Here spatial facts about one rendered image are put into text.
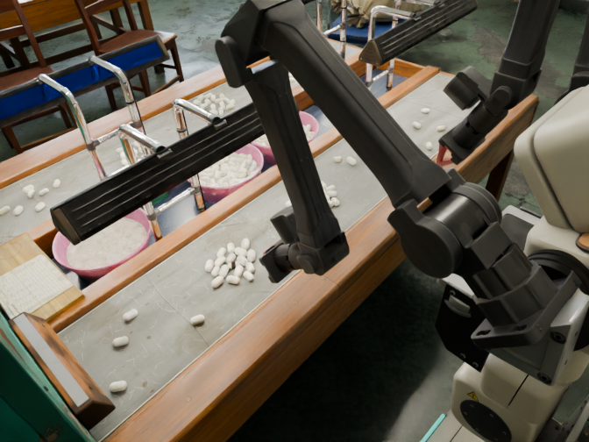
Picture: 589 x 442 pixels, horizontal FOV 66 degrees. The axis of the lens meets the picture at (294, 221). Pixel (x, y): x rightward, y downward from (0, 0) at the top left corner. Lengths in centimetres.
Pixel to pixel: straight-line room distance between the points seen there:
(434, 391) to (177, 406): 112
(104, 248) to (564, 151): 114
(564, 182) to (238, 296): 77
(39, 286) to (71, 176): 52
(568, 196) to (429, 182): 17
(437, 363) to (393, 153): 145
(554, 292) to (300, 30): 43
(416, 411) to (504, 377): 95
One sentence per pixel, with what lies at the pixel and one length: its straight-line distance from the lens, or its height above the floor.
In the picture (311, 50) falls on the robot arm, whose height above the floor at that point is 140.
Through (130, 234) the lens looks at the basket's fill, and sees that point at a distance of 140.
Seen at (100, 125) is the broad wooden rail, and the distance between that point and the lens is 190.
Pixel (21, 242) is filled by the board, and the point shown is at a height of 78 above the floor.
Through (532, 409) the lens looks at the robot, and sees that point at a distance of 92.
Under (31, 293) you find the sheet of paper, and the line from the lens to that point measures 128.
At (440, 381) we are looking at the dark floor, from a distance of 190.
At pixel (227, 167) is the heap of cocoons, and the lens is 154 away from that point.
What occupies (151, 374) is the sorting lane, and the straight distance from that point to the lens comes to 107.
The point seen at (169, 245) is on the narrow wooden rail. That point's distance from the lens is 127.
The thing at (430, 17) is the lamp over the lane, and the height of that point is 109.
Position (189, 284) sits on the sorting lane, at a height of 74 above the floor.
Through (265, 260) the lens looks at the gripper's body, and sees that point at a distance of 94.
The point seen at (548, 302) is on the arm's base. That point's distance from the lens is 57.
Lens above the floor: 162
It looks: 43 degrees down
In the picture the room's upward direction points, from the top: 3 degrees counter-clockwise
